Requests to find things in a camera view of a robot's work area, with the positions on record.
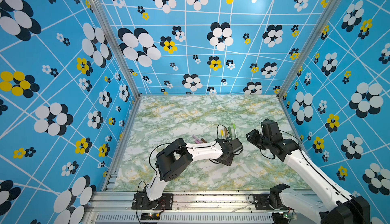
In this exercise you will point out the white pen yellow tip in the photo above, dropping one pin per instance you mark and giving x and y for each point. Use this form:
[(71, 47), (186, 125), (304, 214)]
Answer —
[(226, 133)]

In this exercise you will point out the left circuit board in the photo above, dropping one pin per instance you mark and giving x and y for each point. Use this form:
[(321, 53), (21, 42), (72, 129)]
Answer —
[(150, 217)]

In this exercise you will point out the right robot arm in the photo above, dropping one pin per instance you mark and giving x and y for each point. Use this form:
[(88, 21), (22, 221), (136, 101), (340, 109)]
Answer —
[(336, 205)]

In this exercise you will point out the right circuit board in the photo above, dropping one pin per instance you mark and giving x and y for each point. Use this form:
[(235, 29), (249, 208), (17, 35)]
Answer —
[(283, 218)]

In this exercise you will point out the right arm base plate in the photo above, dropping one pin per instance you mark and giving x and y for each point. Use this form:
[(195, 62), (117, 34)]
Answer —
[(267, 202)]

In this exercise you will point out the aluminium front rail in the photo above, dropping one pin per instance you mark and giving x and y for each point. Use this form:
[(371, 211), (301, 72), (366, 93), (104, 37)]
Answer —
[(225, 207)]

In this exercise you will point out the circuit board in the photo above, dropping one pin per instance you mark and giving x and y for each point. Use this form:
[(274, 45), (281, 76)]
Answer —
[(150, 217), (283, 218)]

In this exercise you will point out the left corner aluminium post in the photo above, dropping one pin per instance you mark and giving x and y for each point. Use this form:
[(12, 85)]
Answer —
[(104, 23)]

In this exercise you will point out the dark green fountain pen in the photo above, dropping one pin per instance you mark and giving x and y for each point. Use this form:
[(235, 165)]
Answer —
[(230, 133)]

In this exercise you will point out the right corner aluminium post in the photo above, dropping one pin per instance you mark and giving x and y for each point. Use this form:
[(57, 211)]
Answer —
[(309, 44)]

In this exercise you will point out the corner aluminium post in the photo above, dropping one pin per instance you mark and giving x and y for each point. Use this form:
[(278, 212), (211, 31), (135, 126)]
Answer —
[(309, 44), (104, 23)]

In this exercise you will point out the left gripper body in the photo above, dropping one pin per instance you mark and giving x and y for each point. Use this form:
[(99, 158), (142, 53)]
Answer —
[(228, 161)]

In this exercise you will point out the pink fountain pen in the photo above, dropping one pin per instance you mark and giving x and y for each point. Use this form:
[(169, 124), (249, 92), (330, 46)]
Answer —
[(197, 140)]

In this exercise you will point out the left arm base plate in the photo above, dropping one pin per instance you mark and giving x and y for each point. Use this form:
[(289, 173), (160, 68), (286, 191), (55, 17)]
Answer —
[(141, 202)]

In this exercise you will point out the white pen green tip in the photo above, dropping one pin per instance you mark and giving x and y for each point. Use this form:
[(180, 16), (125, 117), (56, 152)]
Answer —
[(234, 130)]

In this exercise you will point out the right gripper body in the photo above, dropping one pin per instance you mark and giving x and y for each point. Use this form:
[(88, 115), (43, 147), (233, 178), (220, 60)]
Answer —
[(257, 139)]

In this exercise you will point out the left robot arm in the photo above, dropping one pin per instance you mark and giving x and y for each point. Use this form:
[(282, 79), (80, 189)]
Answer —
[(172, 161)]

